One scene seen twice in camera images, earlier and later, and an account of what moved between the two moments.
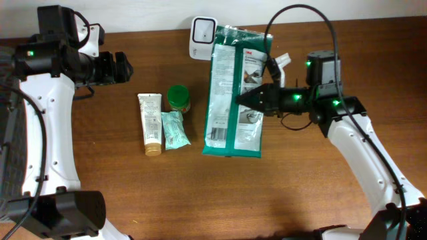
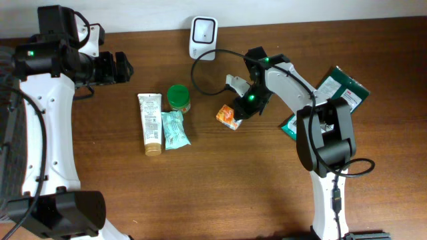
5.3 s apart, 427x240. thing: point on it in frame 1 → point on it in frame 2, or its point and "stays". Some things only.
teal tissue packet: (175, 135) stays
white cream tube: (150, 105) stays
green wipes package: (237, 63) → (339, 84)
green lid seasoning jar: (179, 98) stays
